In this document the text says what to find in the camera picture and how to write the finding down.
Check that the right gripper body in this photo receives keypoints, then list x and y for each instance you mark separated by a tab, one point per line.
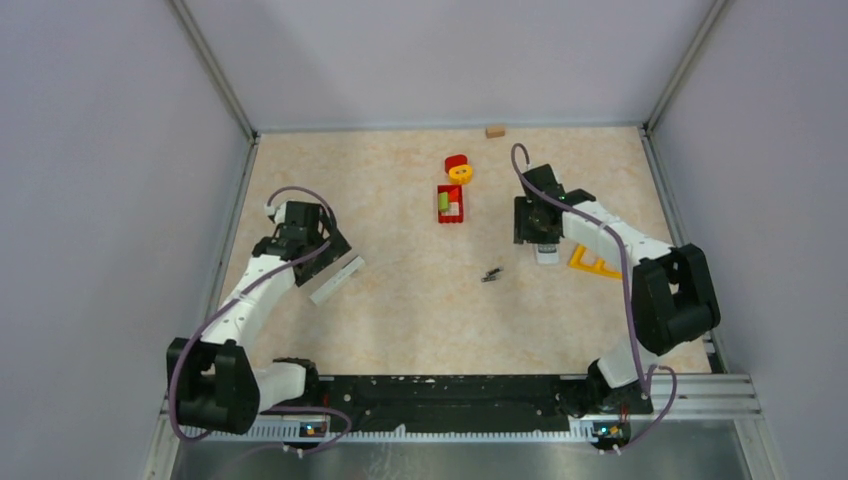
527	226

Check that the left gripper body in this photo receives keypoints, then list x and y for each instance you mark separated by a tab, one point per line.
326	256

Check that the white rectangular stick device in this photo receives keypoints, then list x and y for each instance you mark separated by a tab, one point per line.
336	281

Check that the white remote control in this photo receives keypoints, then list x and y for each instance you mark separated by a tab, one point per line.
547	254

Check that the blue battery pair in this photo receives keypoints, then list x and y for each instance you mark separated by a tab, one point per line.
491	275

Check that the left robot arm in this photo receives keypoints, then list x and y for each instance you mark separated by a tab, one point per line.
212	385

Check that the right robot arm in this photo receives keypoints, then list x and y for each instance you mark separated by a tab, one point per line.
669	294

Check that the red toy brick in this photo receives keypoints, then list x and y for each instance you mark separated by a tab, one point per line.
456	214

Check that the small wooden block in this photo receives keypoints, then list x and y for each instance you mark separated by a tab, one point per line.
495	131

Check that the red toy block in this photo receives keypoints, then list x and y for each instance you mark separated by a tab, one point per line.
454	161

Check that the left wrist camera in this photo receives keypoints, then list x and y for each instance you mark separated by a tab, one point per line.
276	213

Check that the yellow triangular toy frame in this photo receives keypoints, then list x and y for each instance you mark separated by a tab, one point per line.
584	260

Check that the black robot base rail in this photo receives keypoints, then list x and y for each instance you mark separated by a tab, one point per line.
485	404

